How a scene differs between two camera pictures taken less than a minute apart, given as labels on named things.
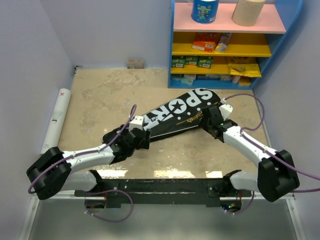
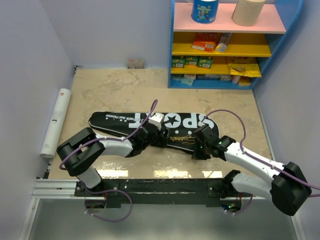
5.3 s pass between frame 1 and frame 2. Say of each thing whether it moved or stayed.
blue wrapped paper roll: stayed
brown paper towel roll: stayed
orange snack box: stayed
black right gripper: moved
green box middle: stayed
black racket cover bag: moved
